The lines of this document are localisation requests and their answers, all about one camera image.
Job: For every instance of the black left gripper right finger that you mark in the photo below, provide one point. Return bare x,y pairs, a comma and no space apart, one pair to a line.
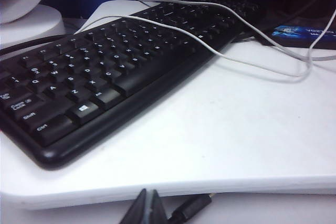
158,211

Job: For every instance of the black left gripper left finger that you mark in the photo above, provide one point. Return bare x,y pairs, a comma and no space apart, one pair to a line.
139,211

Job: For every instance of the white raised desk board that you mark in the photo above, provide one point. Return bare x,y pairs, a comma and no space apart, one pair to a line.
210,142

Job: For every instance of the black computer keyboard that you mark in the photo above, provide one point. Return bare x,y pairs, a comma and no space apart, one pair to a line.
131,90

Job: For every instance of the blue black box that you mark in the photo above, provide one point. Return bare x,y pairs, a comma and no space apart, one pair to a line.
294,32

